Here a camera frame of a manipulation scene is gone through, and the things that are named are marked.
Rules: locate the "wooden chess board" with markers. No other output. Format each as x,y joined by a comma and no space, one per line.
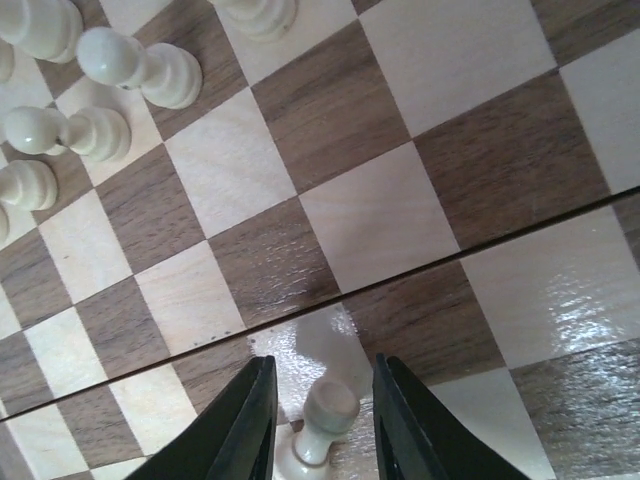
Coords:
455,183

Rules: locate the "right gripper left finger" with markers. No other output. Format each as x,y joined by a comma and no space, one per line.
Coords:
232,438

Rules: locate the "light piece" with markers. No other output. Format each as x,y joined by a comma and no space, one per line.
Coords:
329,412

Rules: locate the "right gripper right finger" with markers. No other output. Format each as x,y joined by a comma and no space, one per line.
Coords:
417,437

